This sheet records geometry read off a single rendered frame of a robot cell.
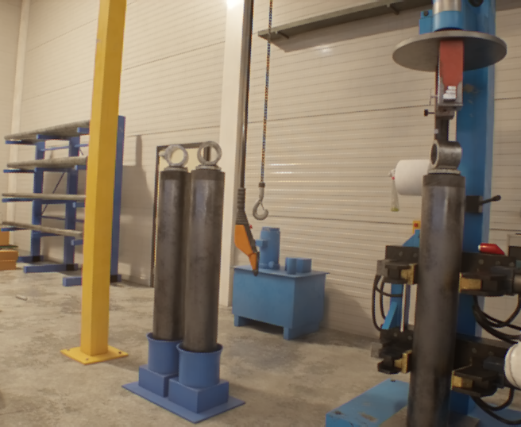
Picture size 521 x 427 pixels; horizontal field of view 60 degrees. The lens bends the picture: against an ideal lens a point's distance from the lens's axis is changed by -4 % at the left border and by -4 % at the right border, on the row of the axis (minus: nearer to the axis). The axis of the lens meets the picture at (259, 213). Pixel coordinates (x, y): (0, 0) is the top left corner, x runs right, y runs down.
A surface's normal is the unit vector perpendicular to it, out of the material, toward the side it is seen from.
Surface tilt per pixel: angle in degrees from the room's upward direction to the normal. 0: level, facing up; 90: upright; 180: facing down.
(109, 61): 90
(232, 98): 90
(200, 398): 90
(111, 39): 90
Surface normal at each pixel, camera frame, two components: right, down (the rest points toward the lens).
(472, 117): -0.65, -0.03
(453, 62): -0.31, -0.01
